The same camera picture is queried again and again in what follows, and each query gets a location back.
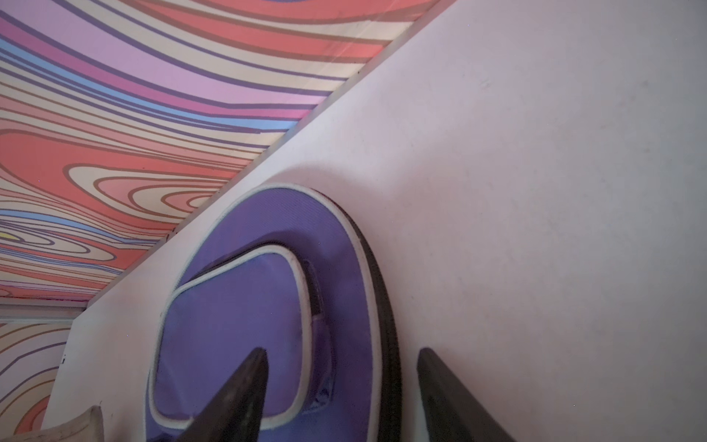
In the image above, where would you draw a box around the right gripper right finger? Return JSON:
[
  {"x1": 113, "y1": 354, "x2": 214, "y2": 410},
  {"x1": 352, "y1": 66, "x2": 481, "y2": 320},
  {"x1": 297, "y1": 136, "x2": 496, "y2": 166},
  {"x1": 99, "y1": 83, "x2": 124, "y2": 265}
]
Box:
[{"x1": 417, "y1": 347, "x2": 515, "y2": 442}]

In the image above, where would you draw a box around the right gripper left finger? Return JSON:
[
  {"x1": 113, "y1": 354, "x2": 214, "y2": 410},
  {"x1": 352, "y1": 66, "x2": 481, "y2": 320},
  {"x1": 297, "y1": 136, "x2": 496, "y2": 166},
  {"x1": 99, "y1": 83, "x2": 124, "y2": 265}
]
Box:
[{"x1": 177, "y1": 347, "x2": 269, "y2": 442}]

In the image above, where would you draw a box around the purple paddle case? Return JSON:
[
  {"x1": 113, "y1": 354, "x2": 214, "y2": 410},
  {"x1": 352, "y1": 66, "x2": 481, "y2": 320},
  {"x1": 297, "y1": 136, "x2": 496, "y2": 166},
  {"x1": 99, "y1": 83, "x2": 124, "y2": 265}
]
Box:
[{"x1": 145, "y1": 184, "x2": 402, "y2": 441}]

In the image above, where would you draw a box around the beige canvas tote bag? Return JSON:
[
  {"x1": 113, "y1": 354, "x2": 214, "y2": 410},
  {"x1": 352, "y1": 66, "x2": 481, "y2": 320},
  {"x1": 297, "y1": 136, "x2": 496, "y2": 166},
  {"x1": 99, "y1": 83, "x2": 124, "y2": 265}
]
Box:
[{"x1": 2, "y1": 405, "x2": 105, "y2": 442}]

